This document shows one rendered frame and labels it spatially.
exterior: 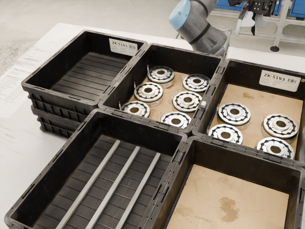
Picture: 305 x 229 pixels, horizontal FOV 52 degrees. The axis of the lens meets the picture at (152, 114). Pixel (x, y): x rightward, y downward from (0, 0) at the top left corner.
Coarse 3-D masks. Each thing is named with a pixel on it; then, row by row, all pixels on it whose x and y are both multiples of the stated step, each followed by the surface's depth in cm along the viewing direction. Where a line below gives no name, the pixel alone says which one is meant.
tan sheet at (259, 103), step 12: (228, 84) 116; (228, 96) 111; (240, 96) 111; (252, 96) 111; (264, 96) 111; (276, 96) 110; (252, 108) 106; (264, 108) 106; (276, 108) 106; (288, 108) 106; (300, 108) 106; (216, 120) 103; (252, 120) 102; (252, 132) 99; (252, 144) 95
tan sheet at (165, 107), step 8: (176, 72) 123; (144, 80) 120; (176, 80) 119; (168, 88) 116; (176, 88) 116; (168, 96) 112; (160, 104) 110; (168, 104) 110; (152, 112) 107; (160, 112) 107; (168, 112) 106
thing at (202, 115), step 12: (228, 60) 110; (240, 60) 110; (288, 72) 104; (300, 72) 104; (216, 84) 101; (204, 108) 93; (192, 132) 86; (228, 144) 82; (240, 144) 82; (276, 156) 79
